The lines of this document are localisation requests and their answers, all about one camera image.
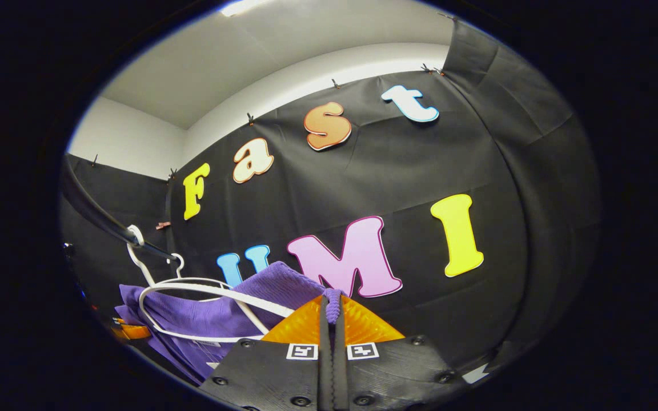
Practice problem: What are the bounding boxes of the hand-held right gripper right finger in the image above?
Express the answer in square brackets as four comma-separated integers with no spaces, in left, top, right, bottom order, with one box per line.
[334,294,461,411]

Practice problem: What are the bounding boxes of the large ceiling light panel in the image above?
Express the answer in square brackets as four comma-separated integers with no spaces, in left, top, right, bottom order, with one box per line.
[220,0,267,17]

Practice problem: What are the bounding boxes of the white clothes hanger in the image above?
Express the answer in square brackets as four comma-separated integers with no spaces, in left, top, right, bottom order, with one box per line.
[126,224,297,344]
[155,253,272,337]

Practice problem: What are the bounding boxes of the black backdrop cloth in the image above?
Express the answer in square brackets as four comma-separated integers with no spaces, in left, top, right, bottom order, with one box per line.
[61,20,601,377]

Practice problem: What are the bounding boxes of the black clothes rack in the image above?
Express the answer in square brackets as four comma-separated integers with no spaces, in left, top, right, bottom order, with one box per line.
[61,160,181,264]

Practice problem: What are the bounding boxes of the purple jacket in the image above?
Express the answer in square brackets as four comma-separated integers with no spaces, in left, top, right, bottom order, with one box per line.
[115,261,344,386]

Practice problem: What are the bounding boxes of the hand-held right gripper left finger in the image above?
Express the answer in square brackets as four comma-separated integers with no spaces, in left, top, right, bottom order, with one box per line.
[199,294,334,411]

